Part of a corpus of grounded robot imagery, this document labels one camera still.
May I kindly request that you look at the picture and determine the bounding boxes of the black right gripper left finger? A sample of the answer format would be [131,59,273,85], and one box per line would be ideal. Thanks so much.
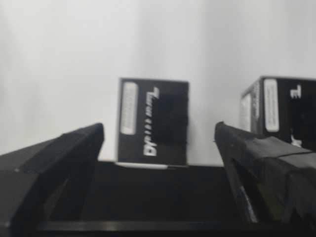
[0,123,104,230]

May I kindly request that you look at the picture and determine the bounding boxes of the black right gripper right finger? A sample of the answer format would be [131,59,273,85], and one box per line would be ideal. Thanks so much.
[214,122,316,222]

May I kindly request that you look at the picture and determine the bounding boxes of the black dynamixel box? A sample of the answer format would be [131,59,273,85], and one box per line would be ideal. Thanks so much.
[239,76,316,151]
[117,78,190,166]

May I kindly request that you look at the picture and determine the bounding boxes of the black base board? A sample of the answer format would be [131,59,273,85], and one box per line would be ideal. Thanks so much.
[43,161,242,223]

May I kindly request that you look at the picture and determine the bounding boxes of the white base board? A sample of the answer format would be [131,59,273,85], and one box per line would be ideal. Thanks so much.
[0,0,316,166]

